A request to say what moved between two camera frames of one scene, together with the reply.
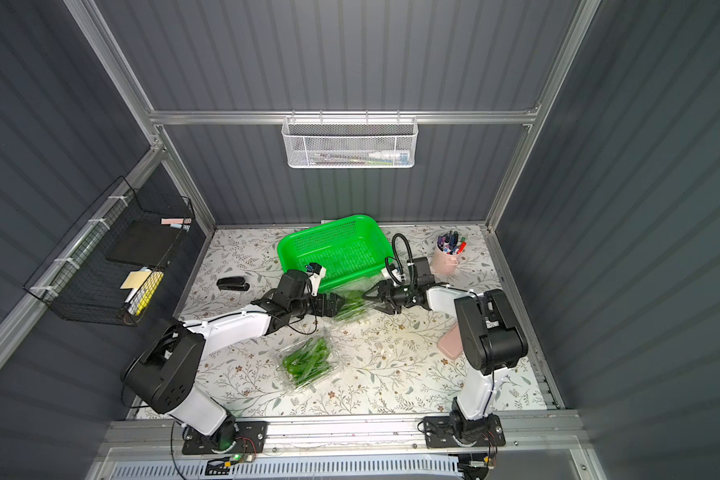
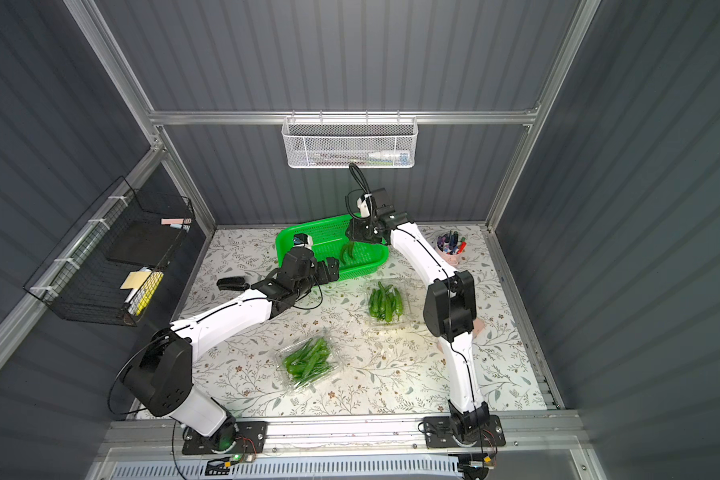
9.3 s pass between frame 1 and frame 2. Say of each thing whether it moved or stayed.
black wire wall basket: stayed
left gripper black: moved
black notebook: stayed
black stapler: stayed
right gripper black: moved
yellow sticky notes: stayed
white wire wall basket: stayed
